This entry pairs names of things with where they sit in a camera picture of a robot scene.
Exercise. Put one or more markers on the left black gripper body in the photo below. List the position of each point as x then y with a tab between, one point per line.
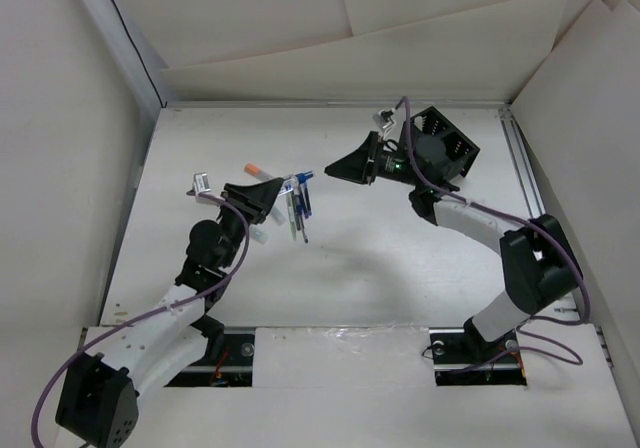
254	211

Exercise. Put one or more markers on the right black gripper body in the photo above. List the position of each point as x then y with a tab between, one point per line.
383	163

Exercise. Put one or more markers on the light blue cap marker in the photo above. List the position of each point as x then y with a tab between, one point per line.
277	216

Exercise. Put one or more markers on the green cap clear marker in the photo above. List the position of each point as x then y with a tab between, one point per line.
258	235

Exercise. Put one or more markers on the orange cap clear marker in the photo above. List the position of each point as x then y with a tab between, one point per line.
257	173

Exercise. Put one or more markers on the blue cap clear marker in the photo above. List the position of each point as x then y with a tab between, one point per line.
294	180

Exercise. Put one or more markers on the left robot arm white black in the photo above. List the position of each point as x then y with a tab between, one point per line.
102	394

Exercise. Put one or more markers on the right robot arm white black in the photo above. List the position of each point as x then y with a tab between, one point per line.
537	264

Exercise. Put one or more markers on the green grey pen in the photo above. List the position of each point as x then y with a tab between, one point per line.
297	224

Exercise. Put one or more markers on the dark blue pen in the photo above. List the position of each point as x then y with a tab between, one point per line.
306	200

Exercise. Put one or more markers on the black two-compartment pen holder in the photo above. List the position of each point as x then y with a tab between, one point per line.
442	151

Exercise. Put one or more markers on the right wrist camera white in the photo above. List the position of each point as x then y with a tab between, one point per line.
385	121

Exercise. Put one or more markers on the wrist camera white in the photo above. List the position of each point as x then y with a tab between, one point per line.
200	184
385	121

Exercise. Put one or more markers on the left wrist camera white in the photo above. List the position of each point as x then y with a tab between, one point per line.
200	184

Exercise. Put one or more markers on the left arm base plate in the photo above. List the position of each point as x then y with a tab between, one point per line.
227	364

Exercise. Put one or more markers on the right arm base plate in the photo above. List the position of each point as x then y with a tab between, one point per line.
459	360

